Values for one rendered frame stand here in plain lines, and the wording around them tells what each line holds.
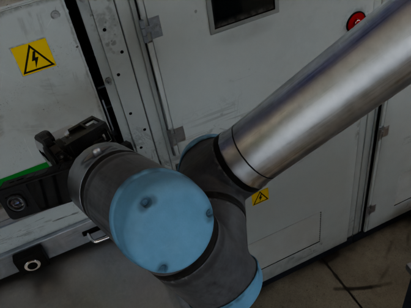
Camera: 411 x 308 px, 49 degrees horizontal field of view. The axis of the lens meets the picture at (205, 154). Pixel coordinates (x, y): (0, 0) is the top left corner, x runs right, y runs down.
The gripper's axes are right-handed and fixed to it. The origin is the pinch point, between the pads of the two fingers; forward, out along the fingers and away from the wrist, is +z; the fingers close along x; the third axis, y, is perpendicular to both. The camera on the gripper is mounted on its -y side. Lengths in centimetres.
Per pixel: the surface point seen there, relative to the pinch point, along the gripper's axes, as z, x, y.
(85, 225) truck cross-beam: 18.1, -26.0, 2.1
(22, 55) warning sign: 7.8, 12.2, 5.8
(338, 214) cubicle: 32, -91, 85
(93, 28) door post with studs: 24.5, 8.6, 24.1
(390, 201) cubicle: 28, -101, 109
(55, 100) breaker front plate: 10.0, 2.8, 7.4
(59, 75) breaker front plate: 8.3, 6.7, 9.5
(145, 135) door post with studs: 31.4, -21.3, 27.3
